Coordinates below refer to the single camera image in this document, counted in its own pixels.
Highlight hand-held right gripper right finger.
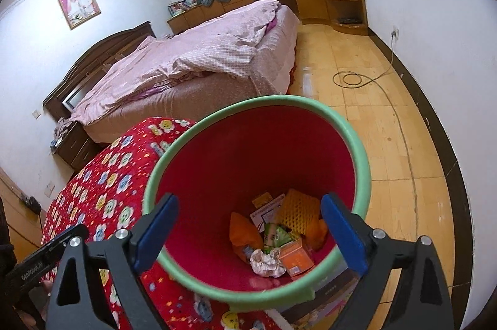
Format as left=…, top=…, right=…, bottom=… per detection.
left=320, top=193, right=455, bottom=330

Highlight dark wooden nightstand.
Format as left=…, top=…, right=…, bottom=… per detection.
left=50, top=120, right=102, bottom=165

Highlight grey cover book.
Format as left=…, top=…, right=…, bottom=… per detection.
left=311, top=264, right=358, bottom=300

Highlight green snack pack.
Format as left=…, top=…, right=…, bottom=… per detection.
left=264, top=222, right=294, bottom=249

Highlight small picture frames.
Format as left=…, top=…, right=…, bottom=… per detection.
left=168, top=0, right=198, bottom=17

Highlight red bin with green rim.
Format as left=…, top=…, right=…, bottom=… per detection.
left=142, top=95, right=371, bottom=309

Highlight orange plastic wrapper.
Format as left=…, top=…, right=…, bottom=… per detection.
left=311, top=219, right=329, bottom=251

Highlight small yellow box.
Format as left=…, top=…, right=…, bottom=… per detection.
left=252, top=192, right=274, bottom=208

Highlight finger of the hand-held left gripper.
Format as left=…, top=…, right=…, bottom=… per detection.
left=39, top=223, right=91, bottom=257

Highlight orange cardboard box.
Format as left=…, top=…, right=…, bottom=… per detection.
left=280, top=239, right=315, bottom=276

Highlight wooden bed with headboard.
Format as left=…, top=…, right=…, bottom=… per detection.
left=43, top=0, right=303, bottom=144

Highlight black wall charger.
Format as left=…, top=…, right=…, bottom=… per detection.
left=19, top=194, right=43, bottom=215

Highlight white paper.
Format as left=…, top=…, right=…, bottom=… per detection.
left=249, top=248, right=288, bottom=278

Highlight pink cloth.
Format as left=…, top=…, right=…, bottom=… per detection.
left=52, top=116, right=74, bottom=140

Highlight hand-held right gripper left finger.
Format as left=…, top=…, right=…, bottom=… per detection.
left=46, top=192, right=180, bottom=330

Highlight framed wedding photo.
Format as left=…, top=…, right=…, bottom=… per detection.
left=57, top=0, right=102, bottom=31

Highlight pink duvet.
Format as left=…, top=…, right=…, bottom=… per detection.
left=70, top=0, right=292, bottom=123

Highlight orange plastic bag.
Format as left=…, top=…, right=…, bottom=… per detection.
left=229, top=212, right=265, bottom=263

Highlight red smiley flower blanket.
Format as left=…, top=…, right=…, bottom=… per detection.
left=41, top=116, right=296, bottom=330

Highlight long floor cable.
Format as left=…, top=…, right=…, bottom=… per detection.
left=332, top=37, right=420, bottom=222

